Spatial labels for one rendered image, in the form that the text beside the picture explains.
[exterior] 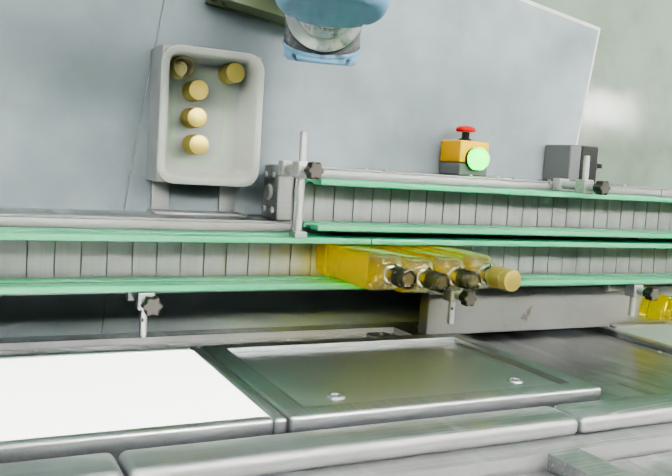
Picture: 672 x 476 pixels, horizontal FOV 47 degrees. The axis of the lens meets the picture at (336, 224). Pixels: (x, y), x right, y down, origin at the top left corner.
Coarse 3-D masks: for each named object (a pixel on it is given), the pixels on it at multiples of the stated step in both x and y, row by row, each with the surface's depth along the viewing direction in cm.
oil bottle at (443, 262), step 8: (392, 248) 134; (400, 248) 132; (408, 248) 132; (416, 248) 133; (424, 256) 125; (432, 256) 123; (440, 256) 123; (448, 256) 124; (456, 256) 125; (440, 264) 121; (448, 264) 121; (456, 264) 122; (448, 272) 121; (448, 288) 122; (456, 288) 123
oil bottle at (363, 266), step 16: (320, 256) 132; (336, 256) 127; (352, 256) 122; (368, 256) 118; (384, 256) 117; (320, 272) 133; (336, 272) 127; (352, 272) 122; (368, 272) 117; (368, 288) 118; (384, 288) 117
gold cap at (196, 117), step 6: (186, 108) 132; (192, 108) 129; (198, 108) 129; (186, 114) 129; (192, 114) 129; (198, 114) 129; (204, 114) 130; (180, 120) 132; (186, 120) 129; (192, 120) 129; (198, 120) 129; (204, 120) 130; (186, 126) 132; (192, 126) 129; (198, 126) 130
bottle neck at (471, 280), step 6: (450, 270) 121; (456, 270) 120; (462, 270) 119; (468, 270) 118; (450, 276) 120; (456, 276) 119; (462, 276) 118; (468, 276) 117; (474, 276) 119; (480, 276) 118; (450, 282) 121; (456, 282) 119; (462, 282) 118; (468, 282) 120; (474, 282) 119; (480, 282) 118; (468, 288) 117; (474, 288) 118
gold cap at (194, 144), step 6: (186, 138) 132; (192, 138) 129; (198, 138) 130; (204, 138) 130; (186, 144) 131; (192, 144) 129; (198, 144) 130; (204, 144) 130; (186, 150) 132; (192, 150) 129; (198, 150) 130; (204, 150) 130
